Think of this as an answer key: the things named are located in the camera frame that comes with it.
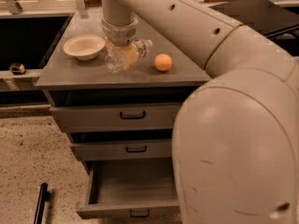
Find black tray stand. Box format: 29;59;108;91
212;0;299;38

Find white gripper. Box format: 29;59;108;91
102;18;138;69

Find clear plastic water bottle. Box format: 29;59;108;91
105;38;152;73

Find beige ceramic bowl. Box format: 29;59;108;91
64;35;105;61

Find grey bottom drawer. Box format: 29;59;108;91
77;158;179;219

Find grey middle drawer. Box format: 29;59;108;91
70;139;171;161

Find orange fruit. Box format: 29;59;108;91
154;53;172;72

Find black bar on floor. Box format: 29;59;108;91
34;183;50;224

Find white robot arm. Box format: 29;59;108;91
115;0;299;224

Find grey drawer cabinet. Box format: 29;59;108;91
36;7;213;175

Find grey drawer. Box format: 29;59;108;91
70;139;171;161
50;104;179;133
77;158;179;219

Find grey top drawer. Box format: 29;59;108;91
50;104;179;133

